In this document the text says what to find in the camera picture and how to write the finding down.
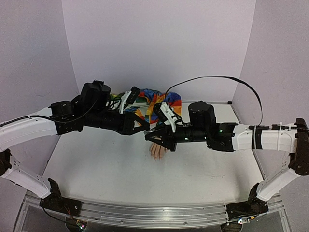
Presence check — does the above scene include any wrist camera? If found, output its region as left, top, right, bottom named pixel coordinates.
left=119, top=87, right=140, bottom=114
left=154, top=102, right=181, bottom=132

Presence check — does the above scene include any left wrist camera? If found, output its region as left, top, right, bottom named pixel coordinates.
left=119, top=87, right=140, bottom=114

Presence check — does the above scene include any mannequin hand with nails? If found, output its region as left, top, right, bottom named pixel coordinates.
left=150, top=143, right=168, bottom=161

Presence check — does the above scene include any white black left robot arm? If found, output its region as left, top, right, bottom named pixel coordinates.
left=0, top=80, right=150, bottom=216

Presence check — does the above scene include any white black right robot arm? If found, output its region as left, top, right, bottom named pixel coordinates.
left=145, top=101, right=309, bottom=224

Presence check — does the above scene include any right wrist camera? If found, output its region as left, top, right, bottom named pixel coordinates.
left=154, top=102, right=181, bottom=132

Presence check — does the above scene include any rainbow striped jacket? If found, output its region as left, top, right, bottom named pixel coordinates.
left=106, top=88, right=182, bottom=125

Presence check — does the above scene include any black cable loop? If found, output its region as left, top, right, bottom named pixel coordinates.
left=165, top=76, right=263, bottom=126

